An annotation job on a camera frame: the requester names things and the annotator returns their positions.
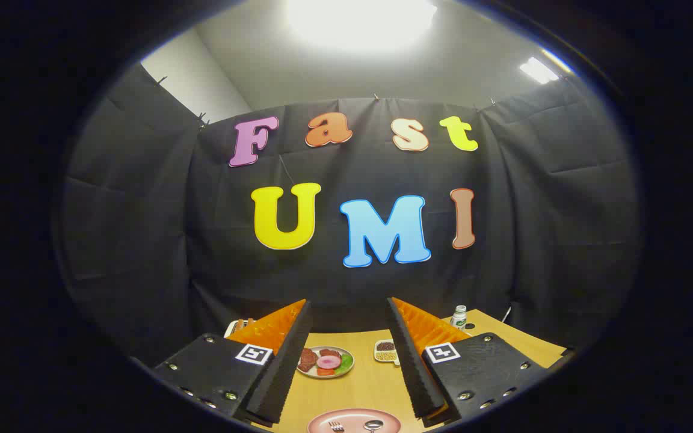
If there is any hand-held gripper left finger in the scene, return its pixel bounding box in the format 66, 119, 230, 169
153, 299, 313, 429

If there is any white divided dish with beans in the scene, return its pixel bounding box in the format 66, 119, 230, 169
374, 339, 401, 366

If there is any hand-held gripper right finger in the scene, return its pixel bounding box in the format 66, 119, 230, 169
386, 296, 550, 429

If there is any pink round plate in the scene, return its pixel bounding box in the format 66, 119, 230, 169
307, 408, 402, 433

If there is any ceiling light panel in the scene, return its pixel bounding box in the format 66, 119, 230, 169
519, 57, 560, 84
285, 0, 439, 54

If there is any white toaster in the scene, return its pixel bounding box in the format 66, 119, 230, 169
224, 318, 257, 339

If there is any white plate with toy food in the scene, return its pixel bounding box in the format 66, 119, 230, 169
297, 346, 355, 378

